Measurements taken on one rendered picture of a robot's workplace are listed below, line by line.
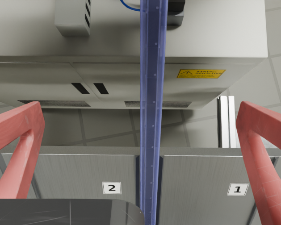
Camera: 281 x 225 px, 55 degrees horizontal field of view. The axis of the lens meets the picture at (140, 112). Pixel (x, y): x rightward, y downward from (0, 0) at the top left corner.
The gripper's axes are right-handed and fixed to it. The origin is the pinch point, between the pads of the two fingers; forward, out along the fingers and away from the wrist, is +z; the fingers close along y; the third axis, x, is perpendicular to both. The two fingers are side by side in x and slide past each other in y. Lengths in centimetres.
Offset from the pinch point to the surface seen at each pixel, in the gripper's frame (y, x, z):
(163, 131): -9, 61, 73
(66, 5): 11.9, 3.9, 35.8
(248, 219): -10.4, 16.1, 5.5
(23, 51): 20.5, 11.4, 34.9
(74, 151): 5.3, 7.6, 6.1
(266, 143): -49, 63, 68
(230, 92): -36, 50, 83
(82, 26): 9.3, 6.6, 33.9
